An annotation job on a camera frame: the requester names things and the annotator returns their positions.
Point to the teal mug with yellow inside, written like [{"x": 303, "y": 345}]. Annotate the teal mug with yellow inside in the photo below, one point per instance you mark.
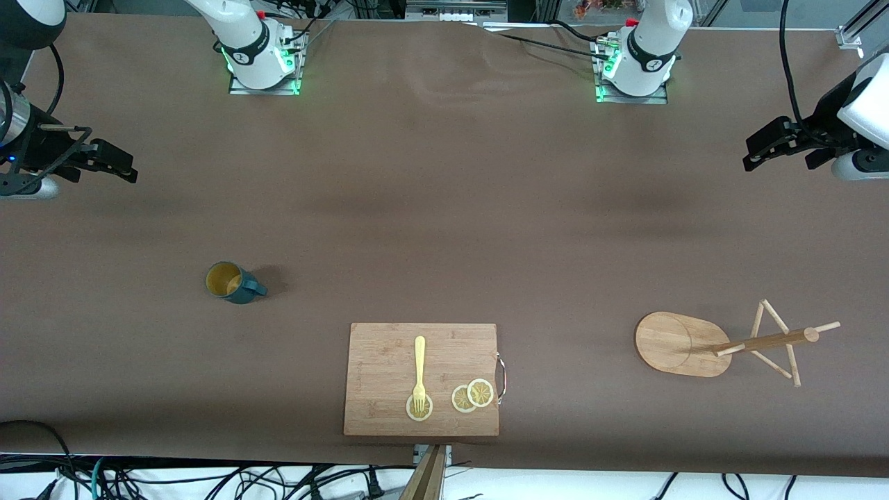
[{"x": 242, "y": 293}]

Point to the wooden beam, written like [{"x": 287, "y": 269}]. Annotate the wooden beam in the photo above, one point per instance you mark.
[{"x": 425, "y": 482}]

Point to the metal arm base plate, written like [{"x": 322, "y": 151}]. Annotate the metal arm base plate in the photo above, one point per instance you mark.
[
  {"x": 653, "y": 99},
  {"x": 239, "y": 89}
]

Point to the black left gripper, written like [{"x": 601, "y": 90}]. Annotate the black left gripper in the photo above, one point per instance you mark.
[{"x": 822, "y": 117}]

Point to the lemon slice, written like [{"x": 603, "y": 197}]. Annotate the lemon slice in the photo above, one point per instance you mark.
[
  {"x": 428, "y": 410},
  {"x": 460, "y": 399},
  {"x": 480, "y": 393}
]

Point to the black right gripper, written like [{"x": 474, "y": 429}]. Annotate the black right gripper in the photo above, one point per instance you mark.
[{"x": 39, "y": 148}]

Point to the wooden mug rack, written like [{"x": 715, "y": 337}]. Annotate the wooden mug rack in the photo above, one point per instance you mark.
[{"x": 674, "y": 344}]

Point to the brown table cover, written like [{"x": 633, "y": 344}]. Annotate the brown table cover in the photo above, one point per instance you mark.
[{"x": 444, "y": 208}]

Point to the small metal bracket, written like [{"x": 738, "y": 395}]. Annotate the small metal bracket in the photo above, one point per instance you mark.
[{"x": 448, "y": 455}]

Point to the wooden cutting board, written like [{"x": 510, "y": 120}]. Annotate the wooden cutting board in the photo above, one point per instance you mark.
[{"x": 382, "y": 361}]

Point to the yellow plastic fork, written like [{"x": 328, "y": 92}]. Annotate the yellow plastic fork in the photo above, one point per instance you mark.
[{"x": 419, "y": 361}]

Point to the white power strip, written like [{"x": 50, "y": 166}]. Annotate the white power strip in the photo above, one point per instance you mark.
[{"x": 455, "y": 10}]

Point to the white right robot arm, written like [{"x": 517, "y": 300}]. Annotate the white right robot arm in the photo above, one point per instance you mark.
[{"x": 244, "y": 38}]

